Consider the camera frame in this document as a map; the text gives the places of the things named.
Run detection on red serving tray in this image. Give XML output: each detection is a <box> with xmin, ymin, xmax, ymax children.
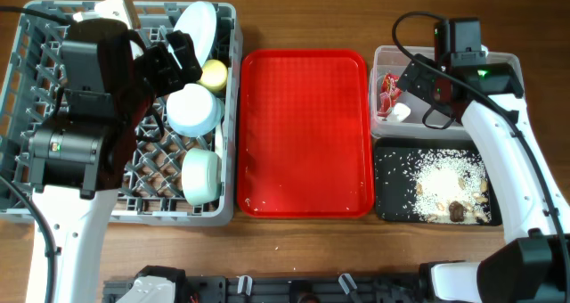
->
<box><xmin>236</xmin><ymin>49</ymin><xmax>374</xmax><ymax>219</ymax></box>

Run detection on black waste tray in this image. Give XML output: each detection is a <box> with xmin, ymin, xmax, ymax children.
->
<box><xmin>372</xmin><ymin>136</ymin><xmax>503</xmax><ymax>227</ymax></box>

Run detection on white tissue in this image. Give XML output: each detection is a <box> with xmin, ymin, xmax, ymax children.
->
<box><xmin>386</xmin><ymin>102</ymin><xmax>411</xmax><ymax>123</ymax></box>

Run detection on light blue bowl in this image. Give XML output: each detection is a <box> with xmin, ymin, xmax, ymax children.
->
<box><xmin>167</xmin><ymin>84</ymin><xmax>225</xmax><ymax>137</ymax></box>

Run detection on green bowl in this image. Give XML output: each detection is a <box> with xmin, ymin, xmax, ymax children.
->
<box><xmin>181</xmin><ymin>148</ymin><xmax>221</xmax><ymax>207</ymax></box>

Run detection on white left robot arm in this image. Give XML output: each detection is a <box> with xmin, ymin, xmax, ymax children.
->
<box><xmin>26</xmin><ymin>19</ymin><xmax>201</xmax><ymax>302</ymax></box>

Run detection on grey dishwasher rack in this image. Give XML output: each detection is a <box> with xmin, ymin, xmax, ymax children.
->
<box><xmin>1</xmin><ymin>2</ymin><xmax>243</xmax><ymax>226</ymax></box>

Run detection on yellow plastic cup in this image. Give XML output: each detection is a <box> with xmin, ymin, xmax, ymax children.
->
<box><xmin>198</xmin><ymin>59</ymin><xmax>228</xmax><ymax>93</ymax></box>

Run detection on white plastic spoon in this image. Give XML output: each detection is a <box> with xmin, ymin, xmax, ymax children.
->
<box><xmin>214</xmin><ymin>123</ymin><xmax>224</xmax><ymax>160</ymax></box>

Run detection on rice and food scraps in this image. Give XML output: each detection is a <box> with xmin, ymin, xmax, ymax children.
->
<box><xmin>378</xmin><ymin>149</ymin><xmax>491</xmax><ymax>225</ymax></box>

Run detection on clear plastic bin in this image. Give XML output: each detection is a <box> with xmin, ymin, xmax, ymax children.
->
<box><xmin>368</xmin><ymin>44</ymin><xmax>525</xmax><ymax>140</ymax></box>

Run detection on light blue plate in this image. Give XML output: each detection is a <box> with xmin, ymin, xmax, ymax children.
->
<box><xmin>174</xmin><ymin>1</ymin><xmax>217</xmax><ymax>66</ymax></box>

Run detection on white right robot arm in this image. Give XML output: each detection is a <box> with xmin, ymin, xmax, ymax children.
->
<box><xmin>397</xmin><ymin>14</ymin><xmax>569</xmax><ymax>302</ymax></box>

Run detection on red snack wrapper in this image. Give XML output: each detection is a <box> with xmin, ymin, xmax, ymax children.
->
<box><xmin>377</xmin><ymin>73</ymin><xmax>402</xmax><ymax>118</ymax></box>

